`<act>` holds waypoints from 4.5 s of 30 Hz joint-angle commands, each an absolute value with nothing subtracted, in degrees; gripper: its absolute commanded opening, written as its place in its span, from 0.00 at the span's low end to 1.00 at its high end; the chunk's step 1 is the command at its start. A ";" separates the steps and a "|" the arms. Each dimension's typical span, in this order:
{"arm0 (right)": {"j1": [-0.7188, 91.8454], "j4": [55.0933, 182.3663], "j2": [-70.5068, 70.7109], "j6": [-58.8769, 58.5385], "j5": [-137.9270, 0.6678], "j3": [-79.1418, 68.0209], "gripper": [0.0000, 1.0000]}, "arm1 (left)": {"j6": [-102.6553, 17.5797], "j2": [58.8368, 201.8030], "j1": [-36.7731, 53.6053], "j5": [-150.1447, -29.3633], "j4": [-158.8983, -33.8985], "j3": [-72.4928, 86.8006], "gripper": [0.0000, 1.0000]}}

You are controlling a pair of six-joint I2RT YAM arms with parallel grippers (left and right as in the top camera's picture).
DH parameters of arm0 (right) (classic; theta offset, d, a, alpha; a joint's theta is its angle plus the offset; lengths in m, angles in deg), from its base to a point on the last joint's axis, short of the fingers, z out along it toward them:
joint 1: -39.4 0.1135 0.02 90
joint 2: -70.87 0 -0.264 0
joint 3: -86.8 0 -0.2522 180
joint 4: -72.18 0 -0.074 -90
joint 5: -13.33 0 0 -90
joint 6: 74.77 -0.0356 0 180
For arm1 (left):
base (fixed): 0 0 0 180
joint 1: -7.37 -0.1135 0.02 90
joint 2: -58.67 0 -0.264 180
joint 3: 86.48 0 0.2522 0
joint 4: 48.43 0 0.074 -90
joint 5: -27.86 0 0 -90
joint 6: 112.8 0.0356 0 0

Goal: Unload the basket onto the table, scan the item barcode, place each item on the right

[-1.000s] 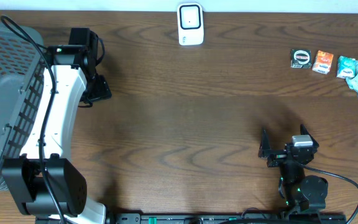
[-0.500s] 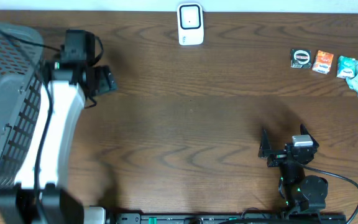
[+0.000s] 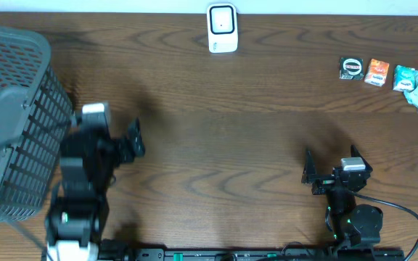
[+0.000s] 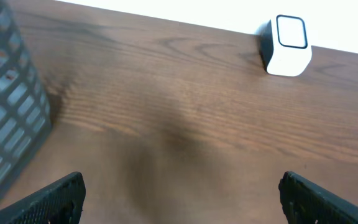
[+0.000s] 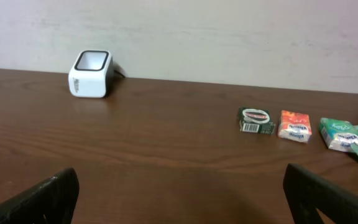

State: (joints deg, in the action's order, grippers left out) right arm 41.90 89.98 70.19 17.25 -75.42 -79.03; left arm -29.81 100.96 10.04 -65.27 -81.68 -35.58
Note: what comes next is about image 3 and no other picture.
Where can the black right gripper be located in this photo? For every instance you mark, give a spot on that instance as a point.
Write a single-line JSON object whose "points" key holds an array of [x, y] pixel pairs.
{"points": [[324, 182]]}

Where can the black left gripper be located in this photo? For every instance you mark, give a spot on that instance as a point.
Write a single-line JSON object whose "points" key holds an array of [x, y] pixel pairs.
{"points": [[123, 149]]}

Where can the dark green round-logo packet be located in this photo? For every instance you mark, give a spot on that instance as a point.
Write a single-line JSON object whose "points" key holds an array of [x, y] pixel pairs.
{"points": [[351, 68]]}

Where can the orange tissue pack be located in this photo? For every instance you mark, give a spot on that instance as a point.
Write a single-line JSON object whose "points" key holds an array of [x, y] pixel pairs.
{"points": [[377, 72]]}

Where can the green tissue pack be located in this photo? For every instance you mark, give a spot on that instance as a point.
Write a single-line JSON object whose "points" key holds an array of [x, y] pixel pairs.
{"points": [[403, 78]]}

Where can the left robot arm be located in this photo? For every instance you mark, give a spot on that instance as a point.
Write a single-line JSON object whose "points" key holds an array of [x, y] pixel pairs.
{"points": [[79, 208]]}

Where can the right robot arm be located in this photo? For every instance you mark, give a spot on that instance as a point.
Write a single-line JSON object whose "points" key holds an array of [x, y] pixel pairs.
{"points": [[356, 227]]}

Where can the white barcode scanner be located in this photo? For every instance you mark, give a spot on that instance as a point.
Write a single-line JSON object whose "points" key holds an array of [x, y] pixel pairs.
{"points": [[222, 28]]}

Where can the grey plastic shopping basket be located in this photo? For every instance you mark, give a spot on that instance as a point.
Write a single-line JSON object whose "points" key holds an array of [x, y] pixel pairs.
{"points": [[34, 110]]}

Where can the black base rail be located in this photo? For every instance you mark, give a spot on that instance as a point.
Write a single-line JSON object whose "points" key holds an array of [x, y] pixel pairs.
{"points": [[290, 253]]}

